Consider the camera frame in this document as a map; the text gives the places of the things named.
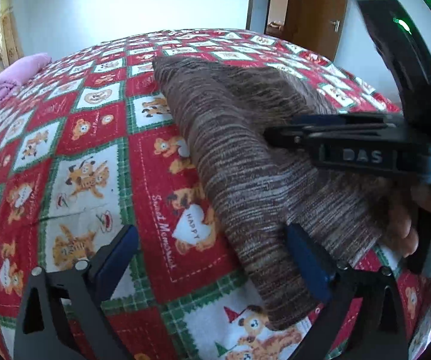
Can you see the brown wooden door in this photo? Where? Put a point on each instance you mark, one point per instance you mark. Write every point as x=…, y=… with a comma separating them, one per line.
x=307, y=25

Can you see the person's right hand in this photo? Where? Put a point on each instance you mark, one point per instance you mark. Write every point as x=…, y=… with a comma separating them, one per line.
x=402, y=234

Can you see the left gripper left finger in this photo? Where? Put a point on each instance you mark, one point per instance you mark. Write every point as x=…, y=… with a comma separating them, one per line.
x=42, y=328

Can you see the yellow curtain right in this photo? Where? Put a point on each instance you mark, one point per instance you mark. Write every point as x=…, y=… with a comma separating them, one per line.
x=10, y=46

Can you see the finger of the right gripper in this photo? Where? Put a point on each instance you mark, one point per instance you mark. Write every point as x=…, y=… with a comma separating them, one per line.
x=357, y=118
x=335, y=138

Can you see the brown knitted sweater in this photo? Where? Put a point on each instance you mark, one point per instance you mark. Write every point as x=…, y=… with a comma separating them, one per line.
x=255, y=190

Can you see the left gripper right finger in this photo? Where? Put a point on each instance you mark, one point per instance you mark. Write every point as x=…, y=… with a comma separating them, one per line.
x=379, y=331

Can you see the red patchwork bed sheet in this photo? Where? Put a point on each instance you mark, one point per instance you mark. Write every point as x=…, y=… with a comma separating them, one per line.
x=88, y=145

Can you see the purple folded blanket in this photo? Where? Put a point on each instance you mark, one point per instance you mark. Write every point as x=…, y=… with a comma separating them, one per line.
x=20, y=72

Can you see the silver door handle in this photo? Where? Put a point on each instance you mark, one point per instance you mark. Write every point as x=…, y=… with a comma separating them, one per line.
x=335, y=24

